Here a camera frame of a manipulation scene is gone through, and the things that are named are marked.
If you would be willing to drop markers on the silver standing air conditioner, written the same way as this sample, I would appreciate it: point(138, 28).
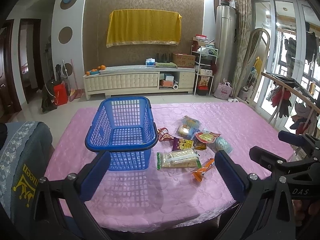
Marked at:
point(224, 42)

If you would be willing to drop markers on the green cracker pack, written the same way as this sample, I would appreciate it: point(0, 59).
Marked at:
point(187, 158)

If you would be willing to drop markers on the white slippers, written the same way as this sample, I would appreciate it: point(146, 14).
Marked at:
point(232, 100)

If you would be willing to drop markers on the yellow cloth covered TV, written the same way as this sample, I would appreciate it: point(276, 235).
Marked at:
point(143, 26)

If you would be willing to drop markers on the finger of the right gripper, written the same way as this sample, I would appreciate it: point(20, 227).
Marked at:
point(293, 139)
point(265, 158)

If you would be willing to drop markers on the blue plastic basket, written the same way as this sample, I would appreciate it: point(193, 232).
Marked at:
point(124, 127)

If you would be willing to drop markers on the blue tissue box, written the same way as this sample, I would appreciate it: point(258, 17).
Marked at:
point(151, 62)

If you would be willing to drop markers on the red silver snack pouch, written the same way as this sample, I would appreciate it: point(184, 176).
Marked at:
point(206, 137)

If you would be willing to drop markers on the cream TV cabinet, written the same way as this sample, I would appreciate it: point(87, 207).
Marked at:
point(139, 79)

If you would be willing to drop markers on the grey chair with cover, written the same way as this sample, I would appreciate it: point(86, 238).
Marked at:
point(25, 156)

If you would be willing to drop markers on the white metal shelf rack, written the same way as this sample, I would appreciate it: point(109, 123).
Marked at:
point(206, 55)

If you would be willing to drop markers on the pink shopping bag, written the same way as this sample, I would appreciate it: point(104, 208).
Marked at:
point(223, 90)

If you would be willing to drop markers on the light blue round snack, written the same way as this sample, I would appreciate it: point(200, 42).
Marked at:
point(220, 144)

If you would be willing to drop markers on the orange snack stick packet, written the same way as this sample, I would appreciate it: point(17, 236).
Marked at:
point(200, 172)

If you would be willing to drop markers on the pink quilted tablecloth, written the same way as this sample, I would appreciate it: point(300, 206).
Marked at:
point(161, 198)

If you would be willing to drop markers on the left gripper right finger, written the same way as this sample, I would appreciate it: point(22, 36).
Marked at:
point(265, 209)

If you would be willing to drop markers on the clear blue bread bag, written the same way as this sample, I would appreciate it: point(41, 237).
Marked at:
point(187, 127)

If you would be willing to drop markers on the patterned curtain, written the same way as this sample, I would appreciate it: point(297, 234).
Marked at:
point(244, 17)

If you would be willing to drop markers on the purple yellow chips bag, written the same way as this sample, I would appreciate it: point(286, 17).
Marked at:
point(182, 144)

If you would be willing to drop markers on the oranges on cabinet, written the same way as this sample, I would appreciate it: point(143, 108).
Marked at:
point(96, 71)

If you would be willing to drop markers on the small red snack packet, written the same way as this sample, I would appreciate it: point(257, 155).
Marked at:
point(163, 135)

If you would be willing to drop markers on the cardboard box on cabinet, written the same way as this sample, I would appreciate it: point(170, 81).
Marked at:
point(183, 60)

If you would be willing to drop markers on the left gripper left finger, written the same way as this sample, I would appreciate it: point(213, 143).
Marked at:
point(48, 218)

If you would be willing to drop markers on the red bag on floor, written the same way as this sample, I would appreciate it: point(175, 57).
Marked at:
point(60, 93)

